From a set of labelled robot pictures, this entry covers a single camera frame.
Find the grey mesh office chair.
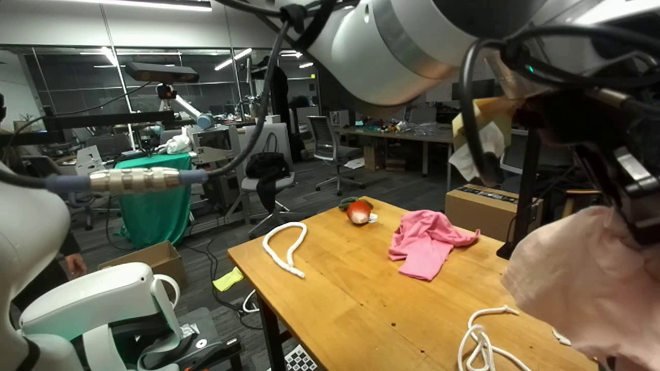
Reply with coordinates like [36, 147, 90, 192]
[306, 111, 368, 196]

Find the thick white rope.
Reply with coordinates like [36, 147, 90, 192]
[261, 218, 311, 280]

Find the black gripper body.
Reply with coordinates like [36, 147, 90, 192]
[512, 80, 660, 202]

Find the long background desk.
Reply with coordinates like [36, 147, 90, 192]
[338, 122, 458, 179]

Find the grey sleeved robot cable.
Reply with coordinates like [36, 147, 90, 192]
[0, 164, 210, 200]

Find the checkerboard calibration sheet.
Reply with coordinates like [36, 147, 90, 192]
[281, 342, 313, 371]

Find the black camera bar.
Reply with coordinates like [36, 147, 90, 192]
[126, 59, 203, 84]

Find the red radish plush toy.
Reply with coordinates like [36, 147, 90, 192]
[338, 196, 382, 229]

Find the yellow paper note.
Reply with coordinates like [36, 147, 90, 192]
[210, 264, 247, 293]

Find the pink cloth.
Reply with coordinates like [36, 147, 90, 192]
[385, 208, 482, 285]

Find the large brown cardboard box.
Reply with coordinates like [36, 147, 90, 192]
[443, 182, 546, 243]

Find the thin white cord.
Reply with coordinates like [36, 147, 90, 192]
[456, 303, 574, 371]

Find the wooden stool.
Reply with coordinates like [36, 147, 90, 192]
[562, 186, 616, 218]

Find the small open cardboard box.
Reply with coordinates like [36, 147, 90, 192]
[98, 239, 187, 291]

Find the black vertical stand pole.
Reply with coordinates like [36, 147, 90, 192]
[495, 126, 546, 262]

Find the white floor cable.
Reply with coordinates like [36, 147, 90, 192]
[239, 286, 267, 316]

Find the person in dark clothing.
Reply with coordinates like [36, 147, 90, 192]
[10, 229, 90, 325]

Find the green cloth cover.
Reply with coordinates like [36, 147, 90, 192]
[112, 150, 197, 250]

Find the black office chair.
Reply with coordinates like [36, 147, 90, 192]
[239, 148, 299, 239]

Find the pale printed fabric bag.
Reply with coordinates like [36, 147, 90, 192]
[500, 203, 660, 371]

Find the person's bare hand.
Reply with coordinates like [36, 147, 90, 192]
[63, 252, 90, 278]

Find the white paper sign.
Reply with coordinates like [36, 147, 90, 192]
[72, 142, 108, 173]

